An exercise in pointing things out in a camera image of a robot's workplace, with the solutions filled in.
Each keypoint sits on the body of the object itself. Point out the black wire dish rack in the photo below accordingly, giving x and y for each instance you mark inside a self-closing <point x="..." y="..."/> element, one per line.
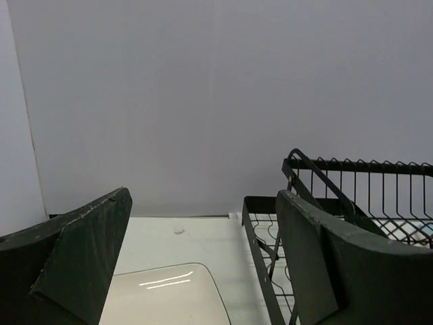
<point x="390" y="199"/>

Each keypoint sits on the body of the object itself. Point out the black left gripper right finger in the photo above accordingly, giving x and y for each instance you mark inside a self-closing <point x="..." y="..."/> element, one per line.
<point x="343" y="274"/>

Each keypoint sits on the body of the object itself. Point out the white rectangular plate black rim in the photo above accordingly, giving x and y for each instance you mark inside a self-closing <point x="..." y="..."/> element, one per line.
<point x="174" y="295"/>

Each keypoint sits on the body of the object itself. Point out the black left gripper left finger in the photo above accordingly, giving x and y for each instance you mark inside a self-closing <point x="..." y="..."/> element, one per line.
<point x="60" y="271"/>

